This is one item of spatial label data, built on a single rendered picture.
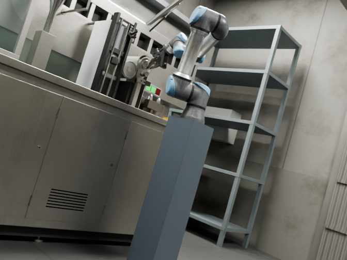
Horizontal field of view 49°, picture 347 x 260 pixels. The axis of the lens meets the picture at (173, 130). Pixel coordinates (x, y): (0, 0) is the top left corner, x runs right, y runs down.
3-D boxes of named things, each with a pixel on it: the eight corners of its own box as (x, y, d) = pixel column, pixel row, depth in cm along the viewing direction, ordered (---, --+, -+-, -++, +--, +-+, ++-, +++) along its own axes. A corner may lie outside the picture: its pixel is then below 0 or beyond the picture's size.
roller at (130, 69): (121, 74, 263) (126, 58, 264) (99, 72, 281) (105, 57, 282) (133, 80, 272) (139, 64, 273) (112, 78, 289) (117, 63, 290)
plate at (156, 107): (147, 107, 279) (149, 99, 280) (114, 101, 307) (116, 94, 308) (162, 113, 291) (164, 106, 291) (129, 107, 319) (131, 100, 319)
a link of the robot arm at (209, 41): (238, 17, 221) (202, 53, 265) (222, 9, 218) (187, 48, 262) (236, 33, 217) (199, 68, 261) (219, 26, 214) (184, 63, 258)
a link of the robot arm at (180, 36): (180, 35, 253) (180, 29, 259) (168, 46, 259) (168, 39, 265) (188, 43, 257) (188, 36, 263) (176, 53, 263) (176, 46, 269)
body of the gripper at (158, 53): (158, 57, 277) (170, 46, 271) (160, 65, 273) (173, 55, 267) (150, 52, 272) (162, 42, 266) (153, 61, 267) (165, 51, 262)
